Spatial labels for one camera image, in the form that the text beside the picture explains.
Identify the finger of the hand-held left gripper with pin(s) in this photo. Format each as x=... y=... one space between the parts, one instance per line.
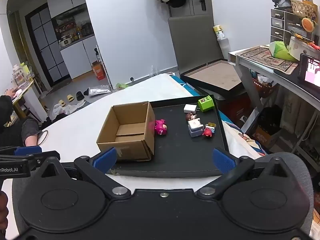
x=27 y=150

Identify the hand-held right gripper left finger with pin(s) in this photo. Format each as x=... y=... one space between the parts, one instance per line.
x=105 y=159

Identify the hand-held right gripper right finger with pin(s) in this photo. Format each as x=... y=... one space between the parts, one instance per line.
x=223 y=161

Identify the cardboard box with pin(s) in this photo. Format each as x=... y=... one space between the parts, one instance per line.
x=122 y=145

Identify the red hat figurine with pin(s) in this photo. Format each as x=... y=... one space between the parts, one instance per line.
x=207 y=132

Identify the lavender plastic container toy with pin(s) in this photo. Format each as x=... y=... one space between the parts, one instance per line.
x=195 y=127

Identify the black tray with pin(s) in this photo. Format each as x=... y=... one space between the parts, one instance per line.
x=180 y=151

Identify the brown haired figurine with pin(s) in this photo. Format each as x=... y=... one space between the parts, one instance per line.
x=191 y=117

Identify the white plug charger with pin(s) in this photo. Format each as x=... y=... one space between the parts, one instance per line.
x=189 y=109

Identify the pink bear toy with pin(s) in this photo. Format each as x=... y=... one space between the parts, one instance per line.
x=160 y=127

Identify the person's left hand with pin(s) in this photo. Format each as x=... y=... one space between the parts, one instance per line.
x=3 y=210

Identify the white bed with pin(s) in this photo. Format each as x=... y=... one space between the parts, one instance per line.
x=82 y=120

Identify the brown cardboard carton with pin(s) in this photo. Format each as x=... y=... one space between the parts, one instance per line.
x=263 y=136

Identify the white side table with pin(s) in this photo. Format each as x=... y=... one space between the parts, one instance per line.
x=32 y=100

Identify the red plastic crate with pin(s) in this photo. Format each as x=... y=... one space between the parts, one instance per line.
x=237 y=107

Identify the yellow slipper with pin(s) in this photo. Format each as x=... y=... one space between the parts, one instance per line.
x=61 y=103
x=70 y=98

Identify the white plastic bag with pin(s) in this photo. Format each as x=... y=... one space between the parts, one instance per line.
x=67 y=108

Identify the black bag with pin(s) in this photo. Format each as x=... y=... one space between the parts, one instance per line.
x=270 y=118

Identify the black slipper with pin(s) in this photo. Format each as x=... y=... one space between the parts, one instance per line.
x=86 y=91
x=80 y=95

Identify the silver foil bag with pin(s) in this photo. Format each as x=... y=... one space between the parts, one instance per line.
x=100 y=90

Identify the clear plastic jar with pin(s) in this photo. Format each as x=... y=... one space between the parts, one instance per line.
x=19 y=76

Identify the crumpled green wrapper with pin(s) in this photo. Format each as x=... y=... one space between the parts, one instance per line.
x=122 y=86

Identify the orange plastic basket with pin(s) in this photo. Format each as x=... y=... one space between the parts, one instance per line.
x=262 y=90

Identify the black framed brown board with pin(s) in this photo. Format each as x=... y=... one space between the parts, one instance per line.
x=215 y=76

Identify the beige tote bag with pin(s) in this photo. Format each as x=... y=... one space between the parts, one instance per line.
x=295 y=115

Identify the white metal rack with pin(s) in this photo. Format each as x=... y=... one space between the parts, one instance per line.
x=106 y=72

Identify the orange carton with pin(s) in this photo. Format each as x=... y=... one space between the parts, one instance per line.
x=98 y=71

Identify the grey desk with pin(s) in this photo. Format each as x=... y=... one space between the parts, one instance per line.
x=282 y=78

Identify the white lower cabinet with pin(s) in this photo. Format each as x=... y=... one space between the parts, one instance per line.
x=80 y=57

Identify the black framed glass door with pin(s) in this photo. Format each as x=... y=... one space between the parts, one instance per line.
x=47 y=45

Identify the patterned desk mat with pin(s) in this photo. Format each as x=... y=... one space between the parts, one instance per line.
x=265 y=58

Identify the white rice cooker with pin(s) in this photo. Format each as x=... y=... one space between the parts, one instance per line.
x=65 y=42

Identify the green plastic bag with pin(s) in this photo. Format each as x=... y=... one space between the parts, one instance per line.
x=280 y=50

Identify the black tablet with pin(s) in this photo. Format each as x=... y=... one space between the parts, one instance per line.
x=312 y=71

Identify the white bottle yellow label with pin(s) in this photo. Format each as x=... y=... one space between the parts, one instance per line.
x=220 y=33

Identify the row of bottles and jars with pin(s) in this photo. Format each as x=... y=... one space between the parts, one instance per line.
x=75 y=28

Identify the white round tin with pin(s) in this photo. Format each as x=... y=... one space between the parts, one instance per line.
x=297 y=46

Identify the grey drawer organizer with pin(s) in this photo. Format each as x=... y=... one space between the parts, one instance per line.
x=277 y=22

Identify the orange round decoration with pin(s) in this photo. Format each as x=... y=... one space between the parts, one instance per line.
x=307 y=24

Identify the yellow woven basket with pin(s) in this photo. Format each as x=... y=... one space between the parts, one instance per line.
x=302 y=8

